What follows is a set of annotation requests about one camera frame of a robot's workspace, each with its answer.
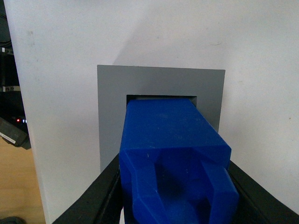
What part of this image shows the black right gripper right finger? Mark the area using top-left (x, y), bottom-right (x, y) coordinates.
top-left (228, 162), bottom-right (299, 224)

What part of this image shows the black box with label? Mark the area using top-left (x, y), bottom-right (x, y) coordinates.
top-left (0, 117), bottom-right (31, 150)

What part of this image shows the blue plastic part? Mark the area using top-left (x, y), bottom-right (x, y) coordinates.
top-left (119, 98), bottom-right (239, 224)

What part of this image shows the gray cube base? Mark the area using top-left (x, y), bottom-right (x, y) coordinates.
top-left (97, 65), bottom-right (225, 171)

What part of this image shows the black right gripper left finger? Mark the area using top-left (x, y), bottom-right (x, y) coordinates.
top-left (54, 155), bottom-right (121, 224)

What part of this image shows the black electronic device with lights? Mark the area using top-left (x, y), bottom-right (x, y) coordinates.
top-left (0, 1), bottom-right (28, 132)

